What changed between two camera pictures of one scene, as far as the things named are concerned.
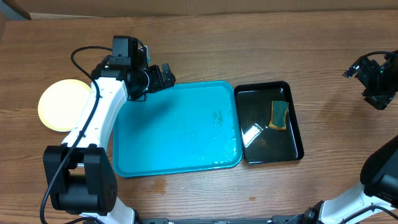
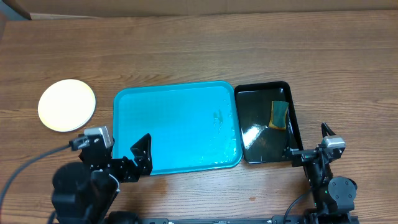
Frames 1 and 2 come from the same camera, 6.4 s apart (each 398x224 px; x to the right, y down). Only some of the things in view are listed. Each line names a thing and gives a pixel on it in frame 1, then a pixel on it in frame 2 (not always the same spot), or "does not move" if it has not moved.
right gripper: (379, 101) → (303, 155)
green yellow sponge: (279, 114) does not move
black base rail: (276, 219) does not move
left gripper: (158, 83) → (131, 173)
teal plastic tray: (191, 127) does not move
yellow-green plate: (61, 104) does not move
